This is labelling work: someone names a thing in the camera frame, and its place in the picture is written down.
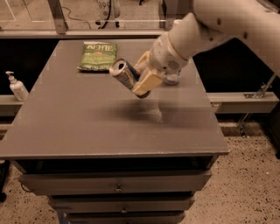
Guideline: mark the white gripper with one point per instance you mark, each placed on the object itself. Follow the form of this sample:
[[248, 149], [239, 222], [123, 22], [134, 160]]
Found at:
[[165, 56]]

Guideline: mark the silver blue redbull can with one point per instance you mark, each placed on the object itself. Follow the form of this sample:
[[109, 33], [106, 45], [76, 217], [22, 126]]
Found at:
[[125, 73]]

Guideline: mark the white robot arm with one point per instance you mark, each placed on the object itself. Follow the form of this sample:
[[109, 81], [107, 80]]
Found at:
[[256, 23]]

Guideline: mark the clear plastic water bottle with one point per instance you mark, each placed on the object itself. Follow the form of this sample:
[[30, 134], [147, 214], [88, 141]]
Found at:
[[171, 78]]

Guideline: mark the green chip bag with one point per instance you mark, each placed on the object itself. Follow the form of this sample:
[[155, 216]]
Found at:
[[97, 56]]

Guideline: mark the white machine base background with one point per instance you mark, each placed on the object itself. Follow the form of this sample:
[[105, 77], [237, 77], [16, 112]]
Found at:
[[108, 11]]

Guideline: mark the grey drawer cabinet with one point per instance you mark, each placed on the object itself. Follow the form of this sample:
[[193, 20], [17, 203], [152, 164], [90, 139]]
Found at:
[[76, 122]]

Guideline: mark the top grey drawer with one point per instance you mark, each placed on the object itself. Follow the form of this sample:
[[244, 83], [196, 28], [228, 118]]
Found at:
[[111, 183]]

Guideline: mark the grey drawer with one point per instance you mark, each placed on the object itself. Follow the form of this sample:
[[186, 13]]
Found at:
[[122, 204], [111, 183], [127, 218]]

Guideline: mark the white pump soap bottle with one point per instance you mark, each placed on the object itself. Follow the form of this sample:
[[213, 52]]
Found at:
[[17, 87]]

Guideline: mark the bottom grey drawer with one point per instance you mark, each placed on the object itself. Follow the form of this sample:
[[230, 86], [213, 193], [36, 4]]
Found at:
[[127, 218]]

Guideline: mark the middle grey drawer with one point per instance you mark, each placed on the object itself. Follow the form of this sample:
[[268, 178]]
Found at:
[[122, 204]]

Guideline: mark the grey metal rail frame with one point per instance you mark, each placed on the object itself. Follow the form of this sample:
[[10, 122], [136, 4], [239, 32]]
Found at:
[[87, 33]]

